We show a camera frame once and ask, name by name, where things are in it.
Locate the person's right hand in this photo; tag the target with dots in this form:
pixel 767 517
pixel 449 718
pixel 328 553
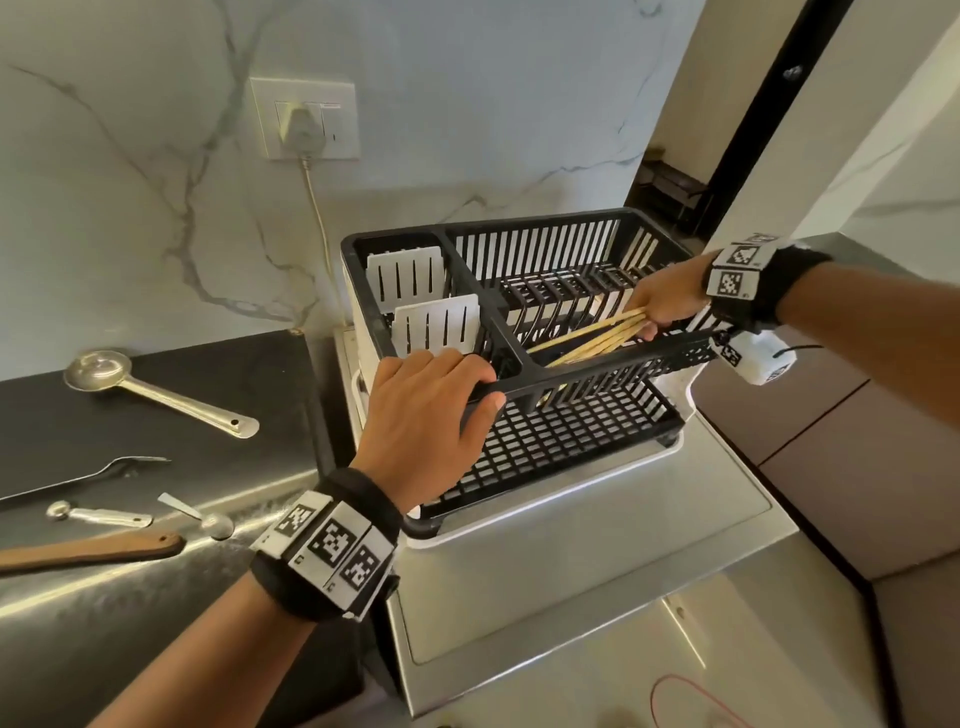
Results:
pixel 675 296

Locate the person's left hand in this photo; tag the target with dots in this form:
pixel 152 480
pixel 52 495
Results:
pixel 420 427

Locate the black and white dish rack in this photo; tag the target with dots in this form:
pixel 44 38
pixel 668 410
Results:
pixel 476 289

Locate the large steel ladle spoon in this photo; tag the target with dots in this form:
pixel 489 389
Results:
pixel 97 371

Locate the dark wooden spoon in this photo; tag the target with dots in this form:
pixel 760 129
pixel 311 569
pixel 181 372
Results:
pixel 90 551

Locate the steel fork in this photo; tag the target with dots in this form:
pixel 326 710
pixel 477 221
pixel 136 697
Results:
pixel 67 480

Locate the person's right forearm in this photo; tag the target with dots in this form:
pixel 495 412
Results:
pixel 885 330

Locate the black right wristband with markers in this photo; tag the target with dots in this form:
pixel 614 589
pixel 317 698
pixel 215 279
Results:
pixel 780 285

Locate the black wristband with markers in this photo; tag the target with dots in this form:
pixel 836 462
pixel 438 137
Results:
pixel 780 285
pixel 330 547

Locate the black left wristband with markers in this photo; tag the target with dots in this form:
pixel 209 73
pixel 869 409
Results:
pixel 330 547

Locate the white drip tray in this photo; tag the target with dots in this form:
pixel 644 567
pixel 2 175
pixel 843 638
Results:
pixel 562 489

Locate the white power plug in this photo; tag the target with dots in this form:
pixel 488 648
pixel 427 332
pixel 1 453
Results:
pixel 304 131

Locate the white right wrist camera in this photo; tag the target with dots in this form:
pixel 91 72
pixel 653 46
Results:
pixel 757 364

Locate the black door frame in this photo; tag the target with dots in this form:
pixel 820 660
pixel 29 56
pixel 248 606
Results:
pixel 776 112

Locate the white wall socket with plug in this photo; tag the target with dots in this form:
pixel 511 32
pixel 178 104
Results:
pixel 345 120

